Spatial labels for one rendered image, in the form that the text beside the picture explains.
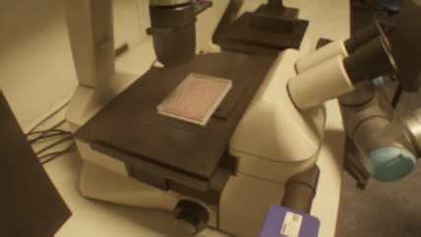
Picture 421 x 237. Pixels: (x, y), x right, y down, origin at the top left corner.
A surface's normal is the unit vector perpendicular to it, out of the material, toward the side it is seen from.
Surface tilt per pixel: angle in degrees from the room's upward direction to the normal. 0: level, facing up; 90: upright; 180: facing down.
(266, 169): 90
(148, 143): 0
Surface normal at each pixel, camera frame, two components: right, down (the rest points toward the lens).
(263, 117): -0.40, 0.39
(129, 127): -0.02, -0.79
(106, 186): -0.29, -0.10
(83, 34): -0.40, 0.57
